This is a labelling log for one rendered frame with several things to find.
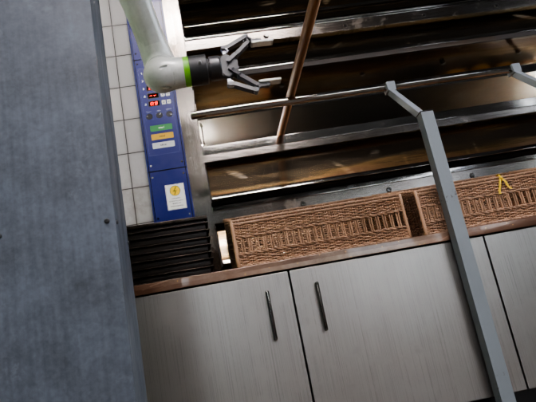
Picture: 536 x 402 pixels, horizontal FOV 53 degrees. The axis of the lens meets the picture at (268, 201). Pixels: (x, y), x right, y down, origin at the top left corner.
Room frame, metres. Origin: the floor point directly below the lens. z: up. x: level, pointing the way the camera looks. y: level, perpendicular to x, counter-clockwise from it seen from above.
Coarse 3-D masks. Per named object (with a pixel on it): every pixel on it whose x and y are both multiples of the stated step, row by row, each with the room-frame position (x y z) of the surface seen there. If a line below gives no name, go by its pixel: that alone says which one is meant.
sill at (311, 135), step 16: (448, 112) 2.21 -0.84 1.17; (464, 112) 2.22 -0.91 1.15; (480, 112) 2.23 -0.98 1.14; (336, 128) 2.16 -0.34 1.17; (352, 128) 2.17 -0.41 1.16; (368, 128) 2.17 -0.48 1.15; (224, 144) 2.11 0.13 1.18; (240, 144) 2.11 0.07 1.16; (256, 144) 2.12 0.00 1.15; (272, 144) 2.13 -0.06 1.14
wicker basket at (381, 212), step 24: (264, 216) 1.62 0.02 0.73; (288, 216) 1.63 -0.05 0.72; (312, 216) 1.64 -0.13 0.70; (336, 216) 1.65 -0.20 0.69; (360, 216) 1.66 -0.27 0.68; (384, 216) 1.67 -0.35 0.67; (240, 240) 1.61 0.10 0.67; (264, 240) 2.05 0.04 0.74; (288, 240) 1.63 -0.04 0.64; (312, 240) 2.06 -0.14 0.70; (336, 240) 1.65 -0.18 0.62; (360, 240) 1.65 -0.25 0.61; (384, 240) 1.66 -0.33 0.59; (240, 264) 1.61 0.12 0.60
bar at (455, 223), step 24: (480, 72) 1.84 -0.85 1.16; (504, 72) 1.85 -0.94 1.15; (312, 96) 1.77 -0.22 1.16; (336, 96) 1.78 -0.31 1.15; (432, 120) 1.58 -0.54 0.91; (432, 144) 1.57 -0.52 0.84; (432, 168) 1.60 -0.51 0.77; (456, 216) 1.58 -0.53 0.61; (456, 240) 1.58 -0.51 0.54; (480, 288) 1.58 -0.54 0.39; (480, 312) 1.57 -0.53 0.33; (480, 336) 1.59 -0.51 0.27; (504, 360) 1.58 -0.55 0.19; (504, 384) 1.58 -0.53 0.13
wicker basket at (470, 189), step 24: (408, 192) 1.72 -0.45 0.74; (432, 192) 1.68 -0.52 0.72; (456, 192) 1.69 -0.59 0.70; (480, 192) 1.70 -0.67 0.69; (504, 192) 1.70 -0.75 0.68; (528, 192) 1.71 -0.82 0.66; (408, 216) 1.78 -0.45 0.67; (432, 216) 2.12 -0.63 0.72; (480, 216) 1.70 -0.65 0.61; (504, 216) 1.70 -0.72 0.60; (528, 216) 1.71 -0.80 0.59
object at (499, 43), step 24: (408, 48) 2.05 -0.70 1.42; (432, 48) 2.06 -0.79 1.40; (456, 48) 2.09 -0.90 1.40; (480, 48) 2.12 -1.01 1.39; (504, 48) 2.16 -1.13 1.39; (528, 48) 2.19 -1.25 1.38; (264, 72) 1.98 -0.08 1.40; (288, 72) 2.01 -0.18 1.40; (312, 72) 2.04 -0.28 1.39; (336, 72) 2.08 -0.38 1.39; (360, 72) 2.11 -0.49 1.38; (384, 72) 2.14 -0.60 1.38; (408, 72) 2.18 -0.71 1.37; (432, 72) 2.21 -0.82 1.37; (456, 72) 2.25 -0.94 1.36; (216, 96) 2.06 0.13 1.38; (240, 96) 2.10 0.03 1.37; (264, 96) 2.13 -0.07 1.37
